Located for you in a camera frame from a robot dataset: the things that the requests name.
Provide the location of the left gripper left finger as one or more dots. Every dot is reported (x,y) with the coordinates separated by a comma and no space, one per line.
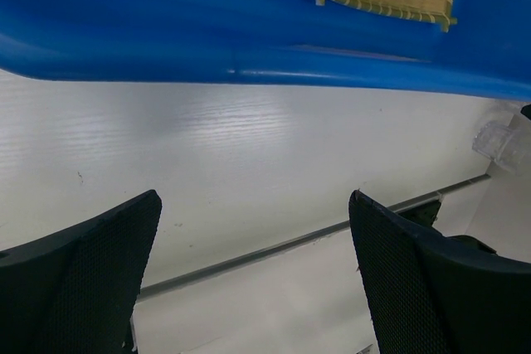
(74,291)

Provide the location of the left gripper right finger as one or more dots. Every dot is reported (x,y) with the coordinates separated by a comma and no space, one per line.
(428,293)

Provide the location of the clear plastic cup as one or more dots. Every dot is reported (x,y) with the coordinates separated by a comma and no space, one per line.
(507,147)

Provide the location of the blue plastic bin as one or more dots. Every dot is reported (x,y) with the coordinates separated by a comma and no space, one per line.
(486,53)

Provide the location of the aluminium table edge rail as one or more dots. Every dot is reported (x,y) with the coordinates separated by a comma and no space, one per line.
(226,266)

